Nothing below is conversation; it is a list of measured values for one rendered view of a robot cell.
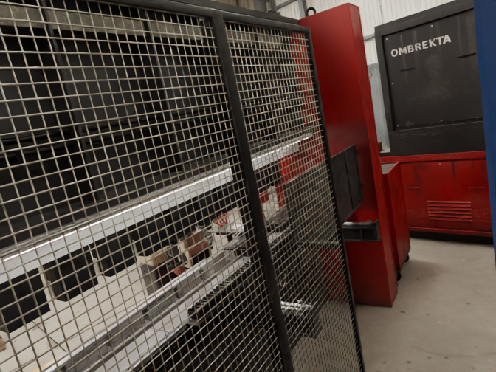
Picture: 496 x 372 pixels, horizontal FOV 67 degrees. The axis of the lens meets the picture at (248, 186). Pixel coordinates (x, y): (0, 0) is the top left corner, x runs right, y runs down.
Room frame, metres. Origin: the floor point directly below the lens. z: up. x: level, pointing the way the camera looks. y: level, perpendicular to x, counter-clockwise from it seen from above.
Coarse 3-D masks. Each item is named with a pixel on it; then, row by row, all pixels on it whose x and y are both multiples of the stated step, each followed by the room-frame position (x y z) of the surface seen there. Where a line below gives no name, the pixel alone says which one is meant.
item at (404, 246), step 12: (384, 168) 3.31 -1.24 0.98; (396, 168) 3.30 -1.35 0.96; (384, 180) 3.04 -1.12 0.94; (396, 180) 3.25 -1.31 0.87; (396, 192) 3.21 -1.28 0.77; (396, 204) 3.16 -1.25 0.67; (396, 216) 3.12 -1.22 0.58; (396, 228) 3.07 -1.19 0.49; (396, 240) 3.03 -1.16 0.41; (408, 240) 3.38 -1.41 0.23; (396, 252) 3.03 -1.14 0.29; (408, 252) 3.33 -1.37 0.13; (396, 264) 3.03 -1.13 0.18; (396, 276) 3.07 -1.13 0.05
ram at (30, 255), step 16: (256, 160) 2.48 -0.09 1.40; (272, 160) 2.65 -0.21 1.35; (224, 176) 2.18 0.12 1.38; (176, 192) 1.85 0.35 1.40; (144, 208) 1.67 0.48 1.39; (96, 224) 1.46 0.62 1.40; (112, 224) 1.52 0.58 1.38; (128, 224) 1.58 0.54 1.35; (96, 240) 1.45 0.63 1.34; (16, 256) 1.21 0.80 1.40; (32, 256) 1.25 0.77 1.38; (48, 256) 1.29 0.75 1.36; (0, 272) 1.16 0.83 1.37; (16, 272) 1.20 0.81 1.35
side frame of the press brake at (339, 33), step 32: (288, 32) 2.97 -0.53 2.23; (320, 32) 2.82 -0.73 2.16; (352, 32) 2.70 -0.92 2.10; (320, 64) 2.84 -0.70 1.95; (352, 64) 2.71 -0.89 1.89; (352, 96) 2.73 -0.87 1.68; (352, 128) 2.75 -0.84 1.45; (320, 160) 2.92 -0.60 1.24; (384, 192) 2.88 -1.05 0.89; (384, 224) 2.78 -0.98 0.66; (352, 256) 2.84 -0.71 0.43; (384, 256) 2.70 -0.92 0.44; (352, 288) 2.86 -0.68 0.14; (384, 288) 2.72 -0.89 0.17
